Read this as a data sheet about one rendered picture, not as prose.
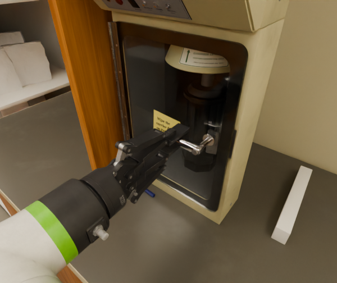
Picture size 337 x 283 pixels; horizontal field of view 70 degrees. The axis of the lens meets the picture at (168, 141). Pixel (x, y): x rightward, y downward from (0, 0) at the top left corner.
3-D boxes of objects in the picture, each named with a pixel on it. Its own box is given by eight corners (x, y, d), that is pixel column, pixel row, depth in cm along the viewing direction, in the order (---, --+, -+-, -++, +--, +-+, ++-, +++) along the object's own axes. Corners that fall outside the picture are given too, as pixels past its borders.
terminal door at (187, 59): (131, 161, 75) (113, 19, 51) (217, 213, 59) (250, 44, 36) (129, 163, 74) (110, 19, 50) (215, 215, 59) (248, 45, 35)
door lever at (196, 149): (176, 130, 54) (177, 120, 52) (214, 146, 49) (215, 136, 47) (161, 141, 50) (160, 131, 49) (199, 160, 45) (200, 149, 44)
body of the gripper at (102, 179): (112, 232, 37) (152, 195, 43) (103, 194, 32) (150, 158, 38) (82, 207, 41) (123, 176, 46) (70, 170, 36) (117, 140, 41)
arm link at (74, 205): (24, 186, 33) (45, 226, 38) (76, 234, 27) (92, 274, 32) (64, 162, 36) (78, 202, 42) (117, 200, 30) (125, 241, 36)
